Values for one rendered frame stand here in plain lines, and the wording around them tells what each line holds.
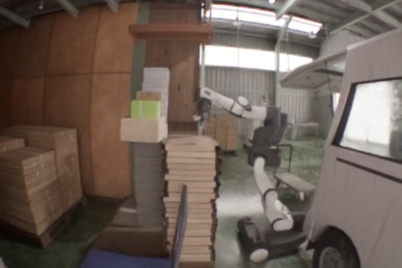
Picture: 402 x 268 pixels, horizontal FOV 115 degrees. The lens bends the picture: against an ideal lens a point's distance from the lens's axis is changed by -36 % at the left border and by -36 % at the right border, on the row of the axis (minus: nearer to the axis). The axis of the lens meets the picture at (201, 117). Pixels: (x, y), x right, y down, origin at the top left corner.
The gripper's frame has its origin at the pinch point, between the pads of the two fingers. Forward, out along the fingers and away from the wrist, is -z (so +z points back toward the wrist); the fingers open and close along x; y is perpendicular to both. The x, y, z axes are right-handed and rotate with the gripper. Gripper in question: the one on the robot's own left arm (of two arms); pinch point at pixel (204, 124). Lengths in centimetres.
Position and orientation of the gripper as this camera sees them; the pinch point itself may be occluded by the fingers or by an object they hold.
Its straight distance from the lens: 140.8
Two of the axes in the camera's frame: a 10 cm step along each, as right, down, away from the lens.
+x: -0.7, -0.4, 10.0
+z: 0.4, -10.0, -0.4
